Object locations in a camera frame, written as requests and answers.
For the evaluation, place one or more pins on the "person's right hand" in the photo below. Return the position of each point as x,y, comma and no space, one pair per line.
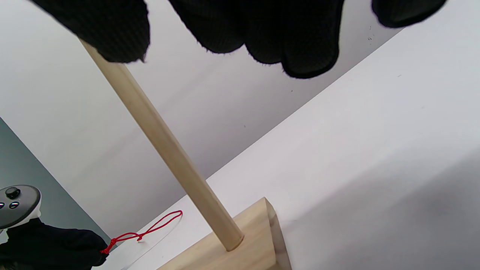
300,37

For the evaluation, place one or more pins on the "person's left hand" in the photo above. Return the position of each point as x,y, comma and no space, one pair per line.
48,243

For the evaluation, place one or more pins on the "wooden rack with two posts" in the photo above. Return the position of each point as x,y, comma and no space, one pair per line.
168,150

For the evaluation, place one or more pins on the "black white handheld controller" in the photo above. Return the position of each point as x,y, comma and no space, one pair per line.
22,206

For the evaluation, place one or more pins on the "grey partition panel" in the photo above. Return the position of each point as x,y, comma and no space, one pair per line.
22,161

